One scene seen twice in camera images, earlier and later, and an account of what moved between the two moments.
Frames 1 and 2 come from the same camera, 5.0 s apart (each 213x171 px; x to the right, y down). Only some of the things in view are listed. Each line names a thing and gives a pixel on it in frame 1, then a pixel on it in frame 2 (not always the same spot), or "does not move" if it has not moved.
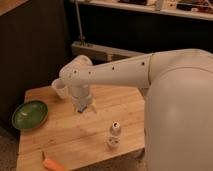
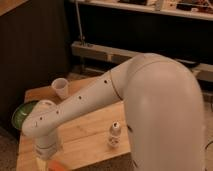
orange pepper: [52, 166] does not move
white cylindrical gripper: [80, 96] to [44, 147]
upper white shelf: [193, 9] does not move
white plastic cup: [60, 85] does not move
